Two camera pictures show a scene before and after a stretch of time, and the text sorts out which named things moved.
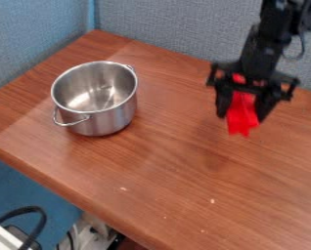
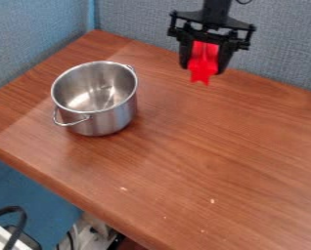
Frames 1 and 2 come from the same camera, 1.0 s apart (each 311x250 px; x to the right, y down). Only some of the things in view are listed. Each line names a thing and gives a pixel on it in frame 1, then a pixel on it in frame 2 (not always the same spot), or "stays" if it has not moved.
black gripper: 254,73 -> 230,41
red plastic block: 242,116 -> 203,61
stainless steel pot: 96,95 stays
